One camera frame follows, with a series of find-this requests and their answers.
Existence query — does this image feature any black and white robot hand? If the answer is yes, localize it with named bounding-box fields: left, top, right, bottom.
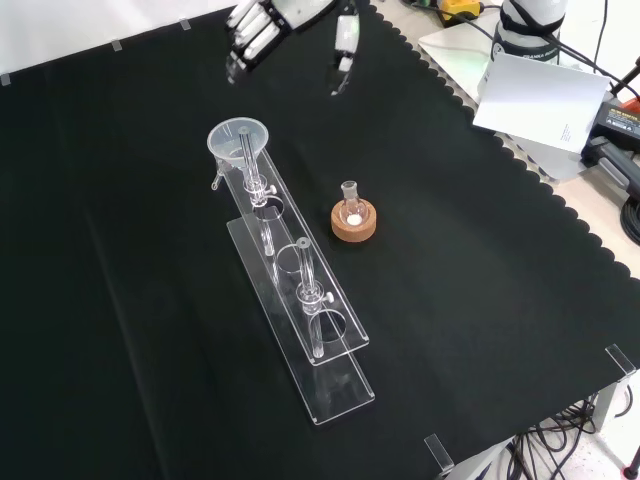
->
left=223, top=0, right=370, bottom=97

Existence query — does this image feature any clear plastic funnel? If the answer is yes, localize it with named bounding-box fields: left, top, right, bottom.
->
left=206, top=115, right=272, bottom=192

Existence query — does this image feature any clear acrylic funnel stand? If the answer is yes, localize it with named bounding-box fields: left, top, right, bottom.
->
left=215, top=125, right=377, bottom=427

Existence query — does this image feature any small round-bottom glass flask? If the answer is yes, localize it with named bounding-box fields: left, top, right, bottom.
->
left=339, top=180, right=369, bottom=227

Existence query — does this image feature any pale board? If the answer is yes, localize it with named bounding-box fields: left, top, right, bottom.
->
left=416, top=21, right=597, bottom=182

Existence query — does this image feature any yellow stop button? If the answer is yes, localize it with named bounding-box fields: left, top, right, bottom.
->
left=436, top=0, right=485, bottom=27

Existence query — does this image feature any white card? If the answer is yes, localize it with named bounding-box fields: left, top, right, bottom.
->
left=471, top=51, right=613, bottom=152

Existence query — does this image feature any black cloth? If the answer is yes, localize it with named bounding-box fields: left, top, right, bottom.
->
left=0, top=0, right=640, bottom=480

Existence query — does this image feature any black power adapter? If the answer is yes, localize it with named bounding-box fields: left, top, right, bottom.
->
left=591, top=96, right=640, bottom=147

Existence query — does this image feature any cork ring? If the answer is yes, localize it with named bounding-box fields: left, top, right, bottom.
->
left=330, top=198, right=378, bottom=246

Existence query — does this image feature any coiled black cable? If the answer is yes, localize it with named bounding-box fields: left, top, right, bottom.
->
left=618, top=193, right=640, bottom=242

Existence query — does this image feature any black cable bundle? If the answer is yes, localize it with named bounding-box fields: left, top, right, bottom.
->
left=503, top=392, right=640, bottom=480

